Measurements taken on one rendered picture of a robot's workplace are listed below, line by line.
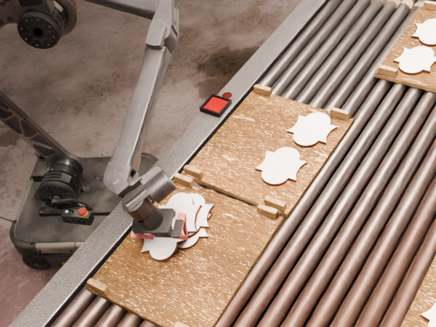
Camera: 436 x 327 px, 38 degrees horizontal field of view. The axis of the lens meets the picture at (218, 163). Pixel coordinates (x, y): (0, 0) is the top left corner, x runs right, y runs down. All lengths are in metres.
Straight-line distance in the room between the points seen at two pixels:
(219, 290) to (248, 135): 0.54
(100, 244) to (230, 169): 0.42
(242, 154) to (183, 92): 1.80
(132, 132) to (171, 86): 2.15
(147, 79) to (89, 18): 2.92
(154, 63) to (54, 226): 1.37
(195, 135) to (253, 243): 0.48
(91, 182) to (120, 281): 1.28
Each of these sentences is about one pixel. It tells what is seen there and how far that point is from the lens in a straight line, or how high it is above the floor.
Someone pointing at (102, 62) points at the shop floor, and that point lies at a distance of 4.00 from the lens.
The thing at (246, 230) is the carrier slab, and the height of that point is 0.94.
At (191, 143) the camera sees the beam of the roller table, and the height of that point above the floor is 0.91.
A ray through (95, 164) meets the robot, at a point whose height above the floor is 0.24.
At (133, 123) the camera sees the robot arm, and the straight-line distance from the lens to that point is 1.52.
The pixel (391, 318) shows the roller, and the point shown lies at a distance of 1.52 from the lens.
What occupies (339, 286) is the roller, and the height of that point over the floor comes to 0.92.
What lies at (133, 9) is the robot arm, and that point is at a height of 1.40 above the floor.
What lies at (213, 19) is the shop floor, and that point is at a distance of 4.15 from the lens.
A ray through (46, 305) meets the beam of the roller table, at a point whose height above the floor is 0.92.
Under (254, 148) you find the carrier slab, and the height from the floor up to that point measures 0.94.
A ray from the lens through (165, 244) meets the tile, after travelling 1.63.
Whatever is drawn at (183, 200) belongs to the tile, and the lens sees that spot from 1.67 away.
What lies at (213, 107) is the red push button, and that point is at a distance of 2.02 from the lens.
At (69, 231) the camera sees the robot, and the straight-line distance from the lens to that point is 2.74.
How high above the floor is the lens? 2.23
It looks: 45 degrees down
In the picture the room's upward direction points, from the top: 12 degrees counter-clockwise
